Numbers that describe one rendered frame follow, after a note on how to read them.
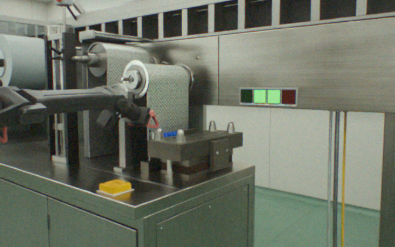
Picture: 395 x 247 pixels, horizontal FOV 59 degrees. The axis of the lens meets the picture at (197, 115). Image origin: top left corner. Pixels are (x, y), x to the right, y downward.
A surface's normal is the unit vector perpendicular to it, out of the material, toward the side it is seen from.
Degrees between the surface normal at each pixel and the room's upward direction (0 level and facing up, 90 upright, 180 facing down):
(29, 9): 90
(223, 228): 90
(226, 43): 90
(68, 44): 90
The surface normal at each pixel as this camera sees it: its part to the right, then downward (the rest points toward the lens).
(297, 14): -0.62, 0.07
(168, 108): 0.78, 0.05
